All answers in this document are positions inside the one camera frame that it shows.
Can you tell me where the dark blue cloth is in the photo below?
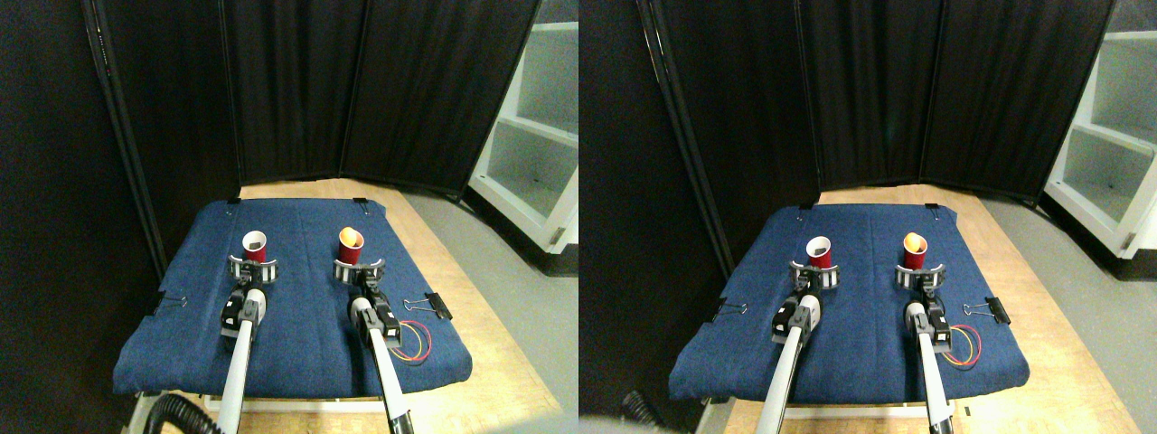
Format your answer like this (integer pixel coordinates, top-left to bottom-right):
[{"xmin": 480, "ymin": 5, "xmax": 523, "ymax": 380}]
[
  {"xmin": 113, "ymin": 195, "xmax": 474, "ymax": 399},
  {"xmin": 669, "ymin": 201, "xmax": 1030, "ymax": 404}
]

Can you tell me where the white shelf unit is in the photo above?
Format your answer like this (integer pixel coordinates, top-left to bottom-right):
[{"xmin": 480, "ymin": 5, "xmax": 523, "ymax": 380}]
[
  {"xmin": 467, "ymin": 23, "xmax": 579, "ymax": 254},
  {"xmin": 1042, "ymin": 32, "xmax": 1157, "ymax": 260}
]

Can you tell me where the red wire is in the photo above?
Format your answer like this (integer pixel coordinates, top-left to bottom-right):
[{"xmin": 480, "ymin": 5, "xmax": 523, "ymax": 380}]
[
  {"xmin": 398, "ymin": 320, "xmax": 433, "ymax": 364},
  {"xmin": 945, "ymin": 324, "xmax": 983, "ymax": 370}
]

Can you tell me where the black ribbed hose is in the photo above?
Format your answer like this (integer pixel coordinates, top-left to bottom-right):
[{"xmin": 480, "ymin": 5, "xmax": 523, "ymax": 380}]
[
  {"xmin": 147, "ymin": 395, "xmax": 222, "ymax": 434},
  {"xmin": 624, "ymin": 391, "xmax": 668, "ymax": 431}
]

